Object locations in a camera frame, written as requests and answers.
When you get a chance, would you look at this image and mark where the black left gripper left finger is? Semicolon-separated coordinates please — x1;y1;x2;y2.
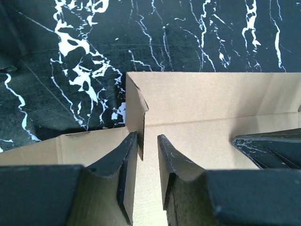
0;131;138;226

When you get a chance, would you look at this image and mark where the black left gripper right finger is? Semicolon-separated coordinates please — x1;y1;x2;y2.
157;135;301;226

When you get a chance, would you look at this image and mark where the black wire tray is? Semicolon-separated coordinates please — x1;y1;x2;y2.
0;1;26;73

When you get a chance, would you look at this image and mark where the cardboard box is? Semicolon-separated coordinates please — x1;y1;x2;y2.
0;72;301;226

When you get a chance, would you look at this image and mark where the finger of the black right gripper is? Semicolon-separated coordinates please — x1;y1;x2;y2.
231;128;301;170

